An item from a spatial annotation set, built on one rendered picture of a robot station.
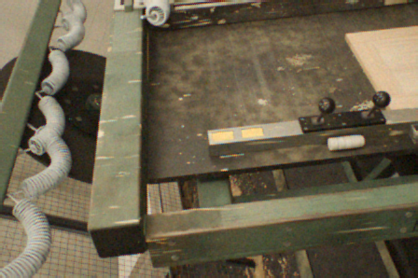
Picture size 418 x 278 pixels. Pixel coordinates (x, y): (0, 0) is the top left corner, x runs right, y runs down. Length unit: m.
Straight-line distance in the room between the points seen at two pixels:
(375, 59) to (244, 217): 0.69
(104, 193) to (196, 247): 0.21
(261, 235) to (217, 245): 0.09
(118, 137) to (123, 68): 0.27
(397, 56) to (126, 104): 0.78
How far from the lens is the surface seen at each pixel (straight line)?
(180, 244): 0.97
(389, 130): 1.21
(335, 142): 1.14
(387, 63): 1.44
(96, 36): 6.86
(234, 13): 1.62
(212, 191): 1.11
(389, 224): 1.05
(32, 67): 1.99
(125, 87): 1.22
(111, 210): 0.94
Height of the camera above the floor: 2.13
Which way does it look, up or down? 22 degrees down
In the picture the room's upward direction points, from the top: 73 degrees counter-clockwise
